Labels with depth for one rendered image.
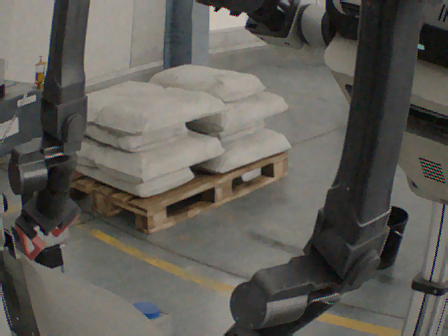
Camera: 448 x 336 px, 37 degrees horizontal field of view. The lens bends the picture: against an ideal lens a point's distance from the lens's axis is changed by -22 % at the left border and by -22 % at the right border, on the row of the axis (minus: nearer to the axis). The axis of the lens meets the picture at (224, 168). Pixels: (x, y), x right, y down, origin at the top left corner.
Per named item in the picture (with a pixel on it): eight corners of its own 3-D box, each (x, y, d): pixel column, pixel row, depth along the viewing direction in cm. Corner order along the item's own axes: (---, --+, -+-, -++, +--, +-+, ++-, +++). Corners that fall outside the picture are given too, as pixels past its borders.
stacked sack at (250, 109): (294, 116, 486) (294, 93, 482) (218, 139, 438) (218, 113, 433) (237, 103, 514) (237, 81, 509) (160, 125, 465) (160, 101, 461)
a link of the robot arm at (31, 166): (87, 113, 103) (61, 99, 108) (28, 125, 95) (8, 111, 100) (80, 195, 107) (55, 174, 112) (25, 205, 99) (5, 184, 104)
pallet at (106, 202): (292, 176, 494) (293, 153, 490) (145, 236, 406) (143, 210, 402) (186, 148, 548) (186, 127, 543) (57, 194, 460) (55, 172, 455)
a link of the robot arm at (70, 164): (85, 159, 106) (70, 134, 109) (51, 166, 102) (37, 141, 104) (75, 195, 110) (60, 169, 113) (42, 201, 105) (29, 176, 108)
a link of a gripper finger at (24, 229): (10, 251, 112) (15, 213, 107) (29, 234, 118) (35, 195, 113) (36, 276, 111) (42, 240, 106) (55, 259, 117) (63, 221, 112)
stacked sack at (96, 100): (176, 105, 462) (176, 81, 457) (91, 133, 413) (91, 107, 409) (125, 96, 490) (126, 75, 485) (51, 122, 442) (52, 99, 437)
